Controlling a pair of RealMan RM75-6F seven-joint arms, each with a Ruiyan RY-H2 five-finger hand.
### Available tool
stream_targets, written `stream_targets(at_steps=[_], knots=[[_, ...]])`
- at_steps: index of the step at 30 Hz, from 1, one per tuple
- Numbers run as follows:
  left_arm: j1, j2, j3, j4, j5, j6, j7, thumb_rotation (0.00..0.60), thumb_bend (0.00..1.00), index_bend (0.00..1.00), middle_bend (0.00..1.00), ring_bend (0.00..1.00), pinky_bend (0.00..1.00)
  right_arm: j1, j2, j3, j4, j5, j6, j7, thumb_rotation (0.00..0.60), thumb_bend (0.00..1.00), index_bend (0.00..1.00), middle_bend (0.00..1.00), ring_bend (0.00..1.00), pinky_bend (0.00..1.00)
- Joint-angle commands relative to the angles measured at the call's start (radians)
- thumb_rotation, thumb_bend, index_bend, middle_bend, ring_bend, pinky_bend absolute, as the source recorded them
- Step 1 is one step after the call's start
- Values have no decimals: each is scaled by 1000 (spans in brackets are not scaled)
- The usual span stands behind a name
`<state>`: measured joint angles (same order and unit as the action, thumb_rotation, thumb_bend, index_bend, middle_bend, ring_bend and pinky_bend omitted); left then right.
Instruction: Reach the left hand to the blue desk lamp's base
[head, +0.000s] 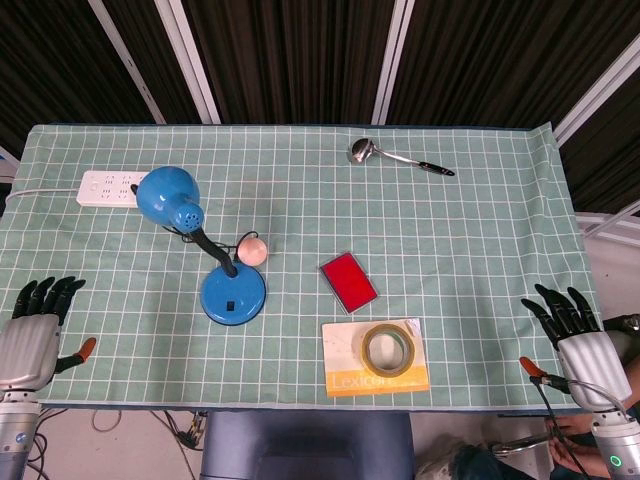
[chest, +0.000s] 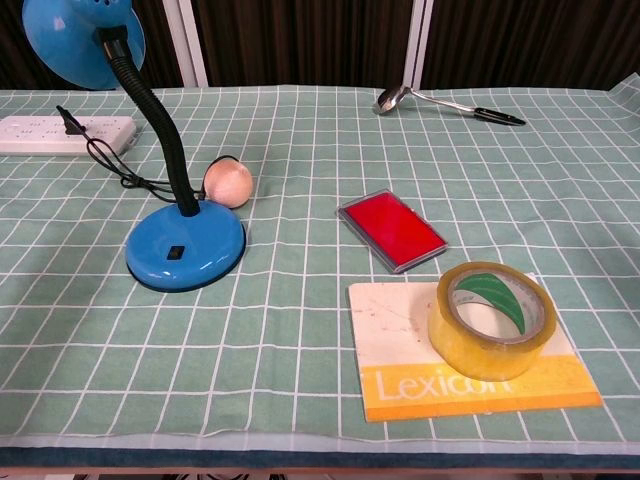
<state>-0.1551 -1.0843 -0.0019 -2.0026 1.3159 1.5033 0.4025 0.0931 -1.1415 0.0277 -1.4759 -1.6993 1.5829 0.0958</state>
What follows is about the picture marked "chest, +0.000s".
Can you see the blue desk lamp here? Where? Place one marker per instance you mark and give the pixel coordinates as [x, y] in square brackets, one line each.
[185, 240]

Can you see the white power strip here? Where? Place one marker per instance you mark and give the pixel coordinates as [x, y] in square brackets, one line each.
[30, 135]

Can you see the red ink stamp pad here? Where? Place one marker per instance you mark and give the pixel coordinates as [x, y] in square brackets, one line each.
[395, 230]

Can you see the green grid tablecloth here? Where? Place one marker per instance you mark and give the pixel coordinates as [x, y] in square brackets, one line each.
[300, 150]

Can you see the peach coloured ball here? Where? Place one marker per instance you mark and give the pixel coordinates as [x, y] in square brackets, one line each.
[230, 182]

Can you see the white yellow Lexicon book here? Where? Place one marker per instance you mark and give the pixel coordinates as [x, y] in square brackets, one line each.
[390, 340]

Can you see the clear packing tape roll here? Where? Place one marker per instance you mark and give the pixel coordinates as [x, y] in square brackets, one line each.
[480, 361]

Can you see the white frame post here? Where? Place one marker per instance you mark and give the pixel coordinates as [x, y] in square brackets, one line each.
[192, 45]
[421, 40]

